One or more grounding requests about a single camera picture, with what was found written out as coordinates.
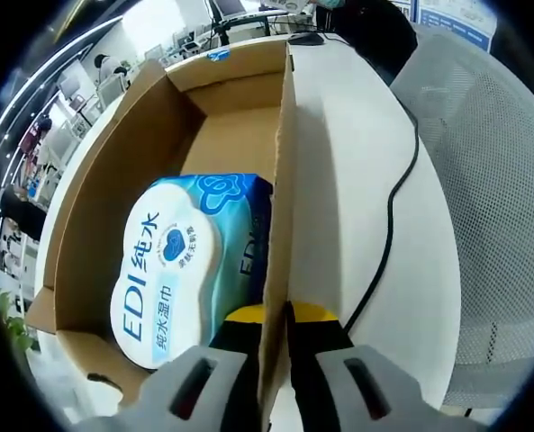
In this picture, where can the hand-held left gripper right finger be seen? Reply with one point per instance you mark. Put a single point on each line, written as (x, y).
(329, 382)

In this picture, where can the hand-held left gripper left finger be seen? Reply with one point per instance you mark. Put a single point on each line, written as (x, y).
(190, 387)

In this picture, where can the blue white soft wipes pack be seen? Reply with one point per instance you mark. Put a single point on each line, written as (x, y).
(167, 261)

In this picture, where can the brown cardboard shoe box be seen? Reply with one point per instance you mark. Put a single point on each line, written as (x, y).
(235, 135)

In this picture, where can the potted green plant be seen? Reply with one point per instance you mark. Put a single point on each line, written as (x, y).
(14, 324)

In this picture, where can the grey mesh office chair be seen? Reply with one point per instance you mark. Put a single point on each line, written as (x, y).
(487, 202)

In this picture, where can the blue tissue packet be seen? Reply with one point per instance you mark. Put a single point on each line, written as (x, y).
(218, 55)

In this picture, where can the person's black clothed torso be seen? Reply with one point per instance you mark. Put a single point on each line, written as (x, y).
(370, 40)

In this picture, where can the black computer mouse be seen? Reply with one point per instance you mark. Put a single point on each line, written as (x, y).
(306, 38)

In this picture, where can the wall notice board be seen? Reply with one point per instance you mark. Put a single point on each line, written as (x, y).
(455, 22)

